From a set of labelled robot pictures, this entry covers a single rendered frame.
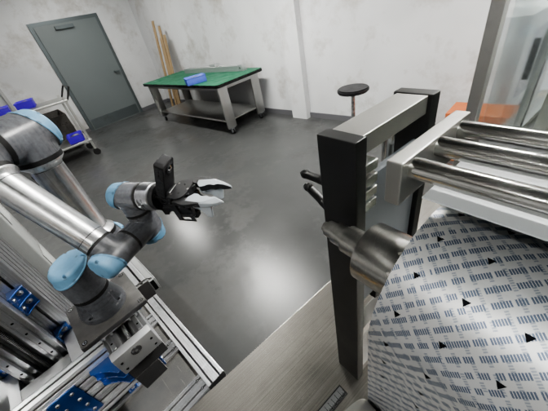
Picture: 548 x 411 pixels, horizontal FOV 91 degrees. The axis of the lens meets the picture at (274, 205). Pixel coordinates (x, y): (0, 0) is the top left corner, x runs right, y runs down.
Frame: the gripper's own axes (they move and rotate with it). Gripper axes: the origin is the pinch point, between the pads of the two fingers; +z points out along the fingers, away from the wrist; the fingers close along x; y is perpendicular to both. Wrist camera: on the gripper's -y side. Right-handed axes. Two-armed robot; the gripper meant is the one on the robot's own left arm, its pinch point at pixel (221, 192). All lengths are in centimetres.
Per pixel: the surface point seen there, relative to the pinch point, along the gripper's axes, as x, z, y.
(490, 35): -46, 58, -10
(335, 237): 21.0, 29.2, -13.4
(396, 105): 7.8, 35.1, -21.5
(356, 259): 24.4, 31.7, -14.8
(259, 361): 25.7, 9.3, 30.5
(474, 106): -44, 59, 7
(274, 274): -52, -33, 132
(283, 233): -94, -38, 138
